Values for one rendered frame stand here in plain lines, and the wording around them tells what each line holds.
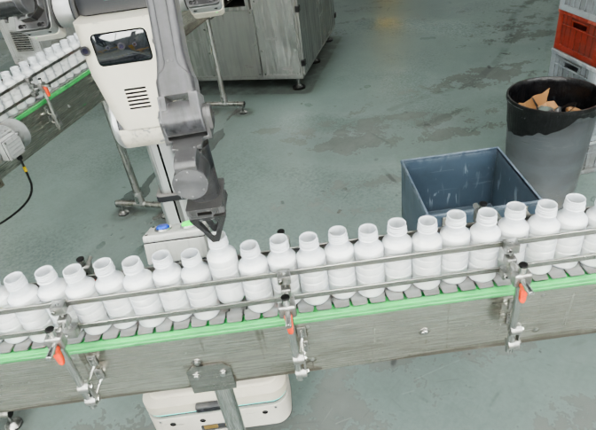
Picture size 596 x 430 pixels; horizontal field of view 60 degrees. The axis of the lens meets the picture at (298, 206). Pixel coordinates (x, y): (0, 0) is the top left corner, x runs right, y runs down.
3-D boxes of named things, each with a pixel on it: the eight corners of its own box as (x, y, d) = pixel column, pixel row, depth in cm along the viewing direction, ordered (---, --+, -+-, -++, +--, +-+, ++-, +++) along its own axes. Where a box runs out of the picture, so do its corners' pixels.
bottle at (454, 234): (458, 289, 108) (464, 227, 98) (433, 278, 111) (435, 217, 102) (471, 272, 111) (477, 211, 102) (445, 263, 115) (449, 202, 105)
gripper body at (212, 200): (225, 184, 100) (218, 152, 96) (223, 215, 92) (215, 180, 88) (192, 190, 100) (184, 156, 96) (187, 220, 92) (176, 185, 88)
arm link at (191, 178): (209, 98, 87) (159, 107, 87) (205, 129, 77) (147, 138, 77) (225, 160, 93) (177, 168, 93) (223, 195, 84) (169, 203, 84)
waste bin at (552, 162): (513, 226, 276) (529, 118, 240) (482, 183, 313) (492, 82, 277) (597, 215, 276) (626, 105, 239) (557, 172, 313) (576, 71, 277)
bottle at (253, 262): (247, 297, 113) (232, 238, 104) (273, 292, 114) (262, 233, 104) (248, 316, 108) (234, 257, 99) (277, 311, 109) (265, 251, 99)
